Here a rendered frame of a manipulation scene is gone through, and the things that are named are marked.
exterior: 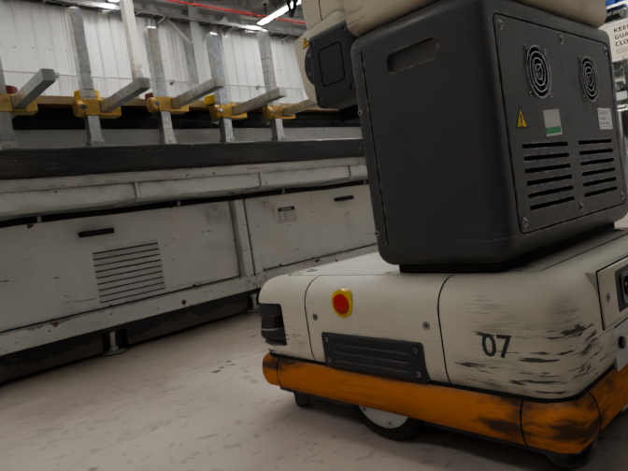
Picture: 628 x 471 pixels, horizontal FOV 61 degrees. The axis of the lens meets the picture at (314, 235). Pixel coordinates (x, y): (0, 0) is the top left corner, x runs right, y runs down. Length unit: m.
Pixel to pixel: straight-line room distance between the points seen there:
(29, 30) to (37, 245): 8.03
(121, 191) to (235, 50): 9.81
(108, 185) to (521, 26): 1.34
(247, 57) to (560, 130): 10.87
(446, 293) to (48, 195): 1.29
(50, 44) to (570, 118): 9.28
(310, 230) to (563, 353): 1.95
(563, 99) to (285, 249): 1.70
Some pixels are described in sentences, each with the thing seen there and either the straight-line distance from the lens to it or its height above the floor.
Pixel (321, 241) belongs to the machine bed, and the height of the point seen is 0.24.
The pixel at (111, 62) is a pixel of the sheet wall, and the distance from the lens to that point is 10.18.
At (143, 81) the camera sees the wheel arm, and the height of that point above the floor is 0.83.
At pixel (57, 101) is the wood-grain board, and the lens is 2.00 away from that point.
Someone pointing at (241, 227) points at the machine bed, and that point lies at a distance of 2.30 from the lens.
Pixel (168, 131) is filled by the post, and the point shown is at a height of 0.75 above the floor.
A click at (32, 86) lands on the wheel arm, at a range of 1.59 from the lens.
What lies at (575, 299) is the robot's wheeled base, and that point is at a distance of 0.78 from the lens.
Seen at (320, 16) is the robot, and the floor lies 0.82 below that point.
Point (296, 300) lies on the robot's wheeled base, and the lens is 1.04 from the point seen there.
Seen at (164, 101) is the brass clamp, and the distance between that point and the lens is 1.95.
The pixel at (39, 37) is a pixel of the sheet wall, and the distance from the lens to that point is 9.85.
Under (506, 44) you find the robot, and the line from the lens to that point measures 0.87.
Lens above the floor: 0.42
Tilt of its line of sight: 3 degrees down
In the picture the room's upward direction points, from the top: 8 degrees counter-clockwise
